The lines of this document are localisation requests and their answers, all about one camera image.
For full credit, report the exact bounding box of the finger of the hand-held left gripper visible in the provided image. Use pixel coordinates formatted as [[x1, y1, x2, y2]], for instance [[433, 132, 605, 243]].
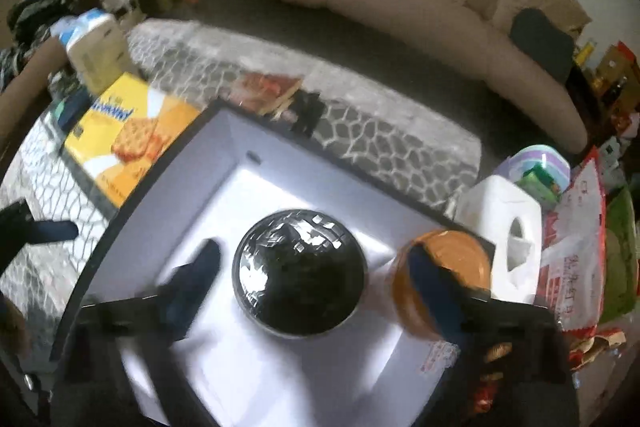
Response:
[[27, 219, 79, 244]]

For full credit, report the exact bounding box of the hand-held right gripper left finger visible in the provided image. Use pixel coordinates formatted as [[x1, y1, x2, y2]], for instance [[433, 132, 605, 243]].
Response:
[[75, 238, 222, 358]]

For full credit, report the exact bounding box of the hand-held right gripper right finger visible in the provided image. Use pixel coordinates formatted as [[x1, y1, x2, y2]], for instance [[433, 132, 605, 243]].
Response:
[[406, 243, 571, 388]]

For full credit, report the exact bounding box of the cup with orange lid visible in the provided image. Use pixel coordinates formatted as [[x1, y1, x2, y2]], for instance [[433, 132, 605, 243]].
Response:
[[380, 229, 493, 378]]

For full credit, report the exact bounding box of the clear cup with black lid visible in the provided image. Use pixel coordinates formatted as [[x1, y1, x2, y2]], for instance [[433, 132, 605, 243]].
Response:
[[231, 208, 367, 339]]

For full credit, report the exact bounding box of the white cardboard box container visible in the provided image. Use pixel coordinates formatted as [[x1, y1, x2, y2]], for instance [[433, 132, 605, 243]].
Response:
[[50, 100, 497, 427]]

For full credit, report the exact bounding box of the blue white tissue pack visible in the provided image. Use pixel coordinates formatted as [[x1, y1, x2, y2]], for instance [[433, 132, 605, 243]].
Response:
[[52, 7, 142, 94]]

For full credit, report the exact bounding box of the white plastic jug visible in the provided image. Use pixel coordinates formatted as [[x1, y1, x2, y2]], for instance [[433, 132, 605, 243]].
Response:
[[457, 174, 544, 306]]

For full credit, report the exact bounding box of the yellow cracker pack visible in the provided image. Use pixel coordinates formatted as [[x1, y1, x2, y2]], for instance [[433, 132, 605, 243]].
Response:
[[60, 72, 202, 209]]

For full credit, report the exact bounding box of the red white plastic bag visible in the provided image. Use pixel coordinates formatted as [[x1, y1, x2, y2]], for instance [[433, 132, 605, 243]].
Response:
[[542, 147, 609, 339]]

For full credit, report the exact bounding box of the purple green bowl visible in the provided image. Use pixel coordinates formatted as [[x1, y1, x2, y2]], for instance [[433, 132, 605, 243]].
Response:
[[500, 144, 572, 209]]

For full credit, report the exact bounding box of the green plastic bag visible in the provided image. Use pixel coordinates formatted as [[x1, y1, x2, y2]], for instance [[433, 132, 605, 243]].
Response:
[[599, 186, 640, 324]]

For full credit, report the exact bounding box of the small black object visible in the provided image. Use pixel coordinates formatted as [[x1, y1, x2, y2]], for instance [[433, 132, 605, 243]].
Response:
[[290, 90, 324, 138]]

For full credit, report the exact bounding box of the brown snack wrapper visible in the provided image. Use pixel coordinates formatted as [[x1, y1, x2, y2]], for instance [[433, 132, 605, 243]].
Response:
[[227, 72, 304, 116]]

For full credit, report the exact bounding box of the dark glass bottle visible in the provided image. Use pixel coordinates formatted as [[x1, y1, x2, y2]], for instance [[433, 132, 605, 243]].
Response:
[[602, 76, 629, 109]]

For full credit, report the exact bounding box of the dark grey cushion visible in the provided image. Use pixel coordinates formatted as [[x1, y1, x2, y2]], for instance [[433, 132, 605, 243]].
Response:
[[510, 8, 576, 81]]

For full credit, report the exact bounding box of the yellow bottle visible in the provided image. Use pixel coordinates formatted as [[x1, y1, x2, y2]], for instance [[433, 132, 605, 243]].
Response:
[[575, 39, 599, 69]]

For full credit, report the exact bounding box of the beige sofa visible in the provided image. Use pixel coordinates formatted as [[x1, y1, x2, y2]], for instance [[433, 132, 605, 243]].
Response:
[[202, 0, 592, 154]]

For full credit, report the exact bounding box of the brown cardboard box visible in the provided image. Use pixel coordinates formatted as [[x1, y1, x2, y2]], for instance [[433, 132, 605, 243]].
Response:
[[595, 41, 640, 84]]

